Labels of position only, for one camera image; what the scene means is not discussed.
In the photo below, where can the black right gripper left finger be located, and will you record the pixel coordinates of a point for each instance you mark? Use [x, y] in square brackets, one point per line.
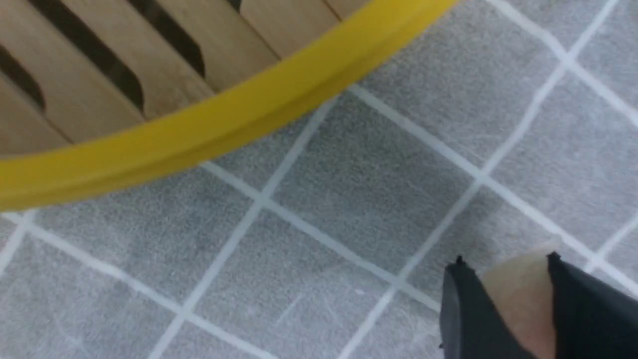
[470, 325]

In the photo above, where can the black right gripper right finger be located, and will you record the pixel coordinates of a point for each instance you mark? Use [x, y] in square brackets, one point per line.
[592, 320]

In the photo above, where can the pinkish white dumpling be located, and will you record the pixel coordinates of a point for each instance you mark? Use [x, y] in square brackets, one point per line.
[521, 289]

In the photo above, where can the bamboo steamer tray yellow rim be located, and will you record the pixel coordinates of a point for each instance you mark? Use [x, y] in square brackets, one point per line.
[100, 95]

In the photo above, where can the grey checked tablecloth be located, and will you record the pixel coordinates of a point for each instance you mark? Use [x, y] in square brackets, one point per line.
[509, 124]

